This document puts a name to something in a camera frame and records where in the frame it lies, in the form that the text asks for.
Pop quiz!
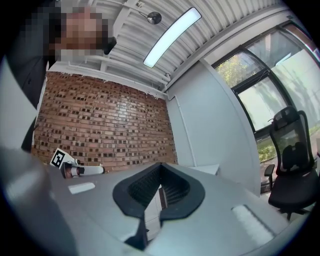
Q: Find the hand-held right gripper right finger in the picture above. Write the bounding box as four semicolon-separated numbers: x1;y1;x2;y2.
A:
146;162;302;256

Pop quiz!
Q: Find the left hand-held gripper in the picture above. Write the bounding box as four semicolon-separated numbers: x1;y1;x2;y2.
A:
49;147;105;179

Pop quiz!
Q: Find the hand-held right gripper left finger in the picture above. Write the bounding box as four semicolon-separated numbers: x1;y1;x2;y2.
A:
47;162;162;256

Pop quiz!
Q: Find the white sink vanity cabinet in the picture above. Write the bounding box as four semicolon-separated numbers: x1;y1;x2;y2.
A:
144;184;168;241

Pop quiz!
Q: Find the black office chair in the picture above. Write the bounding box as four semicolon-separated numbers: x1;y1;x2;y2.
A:
260;105;320;221

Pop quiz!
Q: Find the white ceiling pipe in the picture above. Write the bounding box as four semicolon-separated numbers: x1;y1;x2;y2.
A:
67;58;172;90

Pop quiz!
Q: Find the person's black shirt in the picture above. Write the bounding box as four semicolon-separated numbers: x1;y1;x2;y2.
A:
6;0;63;154

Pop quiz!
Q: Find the person's head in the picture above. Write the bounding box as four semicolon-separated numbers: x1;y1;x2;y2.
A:
47;4;113;63

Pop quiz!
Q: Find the long ceiling light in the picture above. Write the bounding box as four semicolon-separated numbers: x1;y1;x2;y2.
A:
142;6;202;69

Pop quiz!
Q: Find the round grey ceiling fixture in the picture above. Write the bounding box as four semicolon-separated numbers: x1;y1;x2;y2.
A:
146;11;163;25

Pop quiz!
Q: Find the white wall pipe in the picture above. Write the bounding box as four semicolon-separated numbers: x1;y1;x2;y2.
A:
173;94;199;169

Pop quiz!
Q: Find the black head-worn camera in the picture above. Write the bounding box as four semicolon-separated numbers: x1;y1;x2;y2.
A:
103;36;118;55

